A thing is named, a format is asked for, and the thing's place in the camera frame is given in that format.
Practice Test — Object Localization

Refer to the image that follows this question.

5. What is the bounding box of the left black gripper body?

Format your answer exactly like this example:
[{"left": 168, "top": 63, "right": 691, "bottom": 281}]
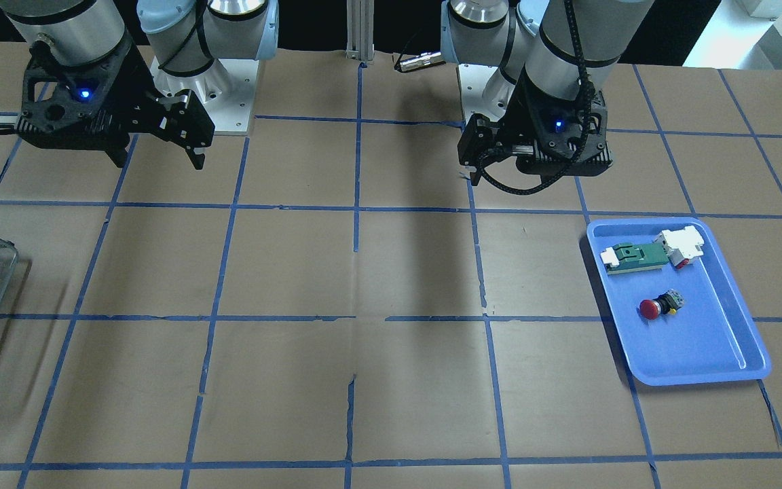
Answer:
[{"left": 458, "top": 75, "right": 612, "bottom": 185}]

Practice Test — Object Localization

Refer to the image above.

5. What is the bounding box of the black corrugated cable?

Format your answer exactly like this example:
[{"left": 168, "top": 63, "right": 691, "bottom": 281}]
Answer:
[{"left": 476, "top": 0, "right": 599, "bottom": 196}]

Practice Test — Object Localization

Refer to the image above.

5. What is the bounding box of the red emergency stop button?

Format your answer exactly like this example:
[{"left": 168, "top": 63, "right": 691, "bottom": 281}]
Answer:
[{"left": 638, "top": 289, "right": 686, "bottom": 320}]

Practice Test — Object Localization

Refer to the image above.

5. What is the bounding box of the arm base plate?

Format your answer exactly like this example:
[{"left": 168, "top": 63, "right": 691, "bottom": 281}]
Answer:
[
  {"left": 457, "top": 64, "right": 515, "bottom": 125},
  {"left": 150, "top": 58, "right": 263, "bottom": 136}
]

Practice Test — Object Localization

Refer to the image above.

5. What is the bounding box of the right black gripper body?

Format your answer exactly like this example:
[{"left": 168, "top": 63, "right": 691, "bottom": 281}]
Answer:
[{"left": 16, "top": 34, "right": 215, "bottom": 167}]

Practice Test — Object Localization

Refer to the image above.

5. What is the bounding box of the white circuit breaker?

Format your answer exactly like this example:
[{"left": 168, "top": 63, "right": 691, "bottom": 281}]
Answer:
[{"left": 654, "top": 225, "right": 705, "bottom": 270}]

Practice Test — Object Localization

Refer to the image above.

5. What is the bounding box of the blue plastic tray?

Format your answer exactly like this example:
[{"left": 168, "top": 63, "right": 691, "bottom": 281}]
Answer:
[{"left": 586, "top": 217, "right": 772, "bottom": 386}]

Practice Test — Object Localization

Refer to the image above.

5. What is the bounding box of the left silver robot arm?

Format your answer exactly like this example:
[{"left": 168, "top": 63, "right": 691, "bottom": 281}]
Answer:
[{"left": 441, "top": 1, "right": 653, "bottom": 196}]

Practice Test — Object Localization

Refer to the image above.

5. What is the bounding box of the aluminium frame post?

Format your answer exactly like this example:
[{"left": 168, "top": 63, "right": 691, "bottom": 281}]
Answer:
[{"left": 345, "top": 0, "right": 375, "bottom": 65}]

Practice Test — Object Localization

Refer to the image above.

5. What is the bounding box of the green terminal block module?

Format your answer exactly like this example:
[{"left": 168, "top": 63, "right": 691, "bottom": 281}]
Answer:
[{"left": 599, "top": 242, "right": 669, "bottom": 275}]

